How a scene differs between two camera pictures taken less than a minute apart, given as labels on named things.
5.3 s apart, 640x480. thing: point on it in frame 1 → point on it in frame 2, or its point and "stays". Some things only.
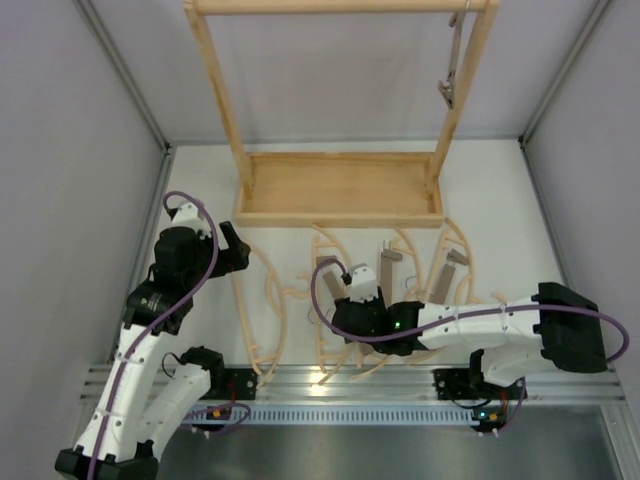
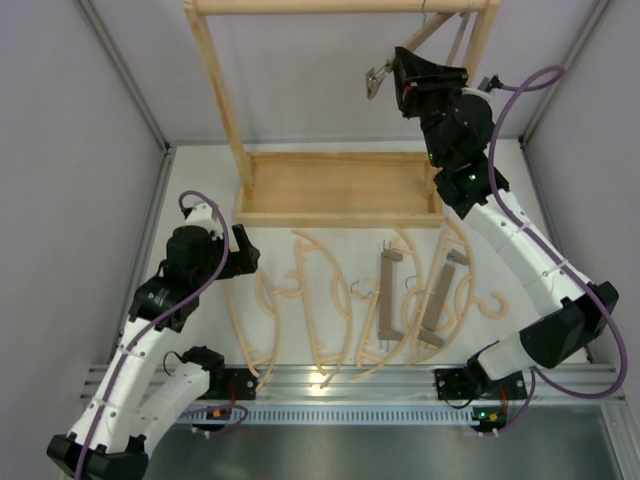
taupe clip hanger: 386,263 stays
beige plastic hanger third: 419,299 stays
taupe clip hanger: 442,280 stays
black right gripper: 378,303 → 421,80
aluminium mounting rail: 374,382 stays
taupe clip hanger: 334,283 → 375,74
